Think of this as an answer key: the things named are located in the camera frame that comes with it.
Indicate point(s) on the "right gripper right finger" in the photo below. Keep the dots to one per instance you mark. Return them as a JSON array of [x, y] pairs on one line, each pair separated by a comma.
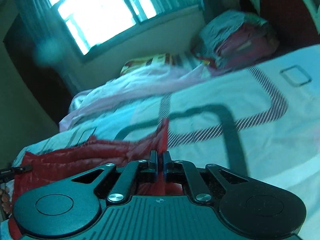
[[186, 173]]

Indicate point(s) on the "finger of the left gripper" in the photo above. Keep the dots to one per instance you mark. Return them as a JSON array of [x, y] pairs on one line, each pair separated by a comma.
[[22, 169]]

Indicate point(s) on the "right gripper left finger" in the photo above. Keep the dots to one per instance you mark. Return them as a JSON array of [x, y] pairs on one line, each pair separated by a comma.
[[134, 173]]

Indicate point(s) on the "red puffer jacket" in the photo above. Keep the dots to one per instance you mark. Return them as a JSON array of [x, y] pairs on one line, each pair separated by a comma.
[[66, 162]]

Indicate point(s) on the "bedroom window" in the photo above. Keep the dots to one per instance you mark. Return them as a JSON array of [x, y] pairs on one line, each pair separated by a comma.
[[95, 25]]

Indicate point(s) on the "person's left hand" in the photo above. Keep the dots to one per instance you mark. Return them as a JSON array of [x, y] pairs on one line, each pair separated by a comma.
[[6, 203]]

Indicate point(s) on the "pink crumpled blanket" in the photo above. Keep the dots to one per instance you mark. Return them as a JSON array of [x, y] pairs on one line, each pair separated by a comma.
[[155, 79]]

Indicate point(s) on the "dark wooden wardrobe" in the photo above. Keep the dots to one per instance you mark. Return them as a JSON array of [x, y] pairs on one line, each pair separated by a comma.
[[44, 82]]

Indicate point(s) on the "patterned white bed cover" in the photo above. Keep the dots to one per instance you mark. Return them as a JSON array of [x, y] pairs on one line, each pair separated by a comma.
[[252, 134]]

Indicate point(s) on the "colourful patterned pillow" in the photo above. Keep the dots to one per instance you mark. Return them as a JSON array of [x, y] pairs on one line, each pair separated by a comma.
[[183, 60]]

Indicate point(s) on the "folded grey pink bedding pile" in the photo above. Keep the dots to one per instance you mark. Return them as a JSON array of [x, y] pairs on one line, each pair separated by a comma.
[[234, 40]]

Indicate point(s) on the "red heart-shaped headboard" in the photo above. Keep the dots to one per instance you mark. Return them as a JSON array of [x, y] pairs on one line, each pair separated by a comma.
[[299, 15]]

